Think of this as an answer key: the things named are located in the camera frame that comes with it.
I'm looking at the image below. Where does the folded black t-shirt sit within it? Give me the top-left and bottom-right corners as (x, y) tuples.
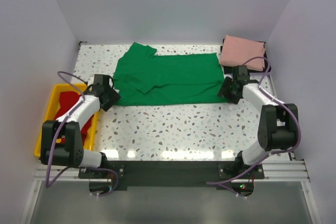
(220, 38), (273, 75)

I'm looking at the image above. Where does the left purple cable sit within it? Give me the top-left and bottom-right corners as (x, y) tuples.
(45, 70), (120, 197)

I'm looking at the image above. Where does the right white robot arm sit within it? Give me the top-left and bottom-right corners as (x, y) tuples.
(218, 66), (301, 178)

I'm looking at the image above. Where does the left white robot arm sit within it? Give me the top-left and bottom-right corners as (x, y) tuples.
(40, 74), (121, 178)

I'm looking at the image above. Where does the green t-shirt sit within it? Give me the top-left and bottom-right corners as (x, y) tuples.
(113, 42), (227, 106)

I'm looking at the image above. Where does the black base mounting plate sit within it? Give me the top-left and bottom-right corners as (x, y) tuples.
(78, 159), (265, 192)

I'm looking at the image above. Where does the folded pink t-shirt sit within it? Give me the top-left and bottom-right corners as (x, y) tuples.
(219, 34), (266, 72)

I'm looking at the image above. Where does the red t-shirt in bin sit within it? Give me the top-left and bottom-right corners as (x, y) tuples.
(54, 91), (97, 150)

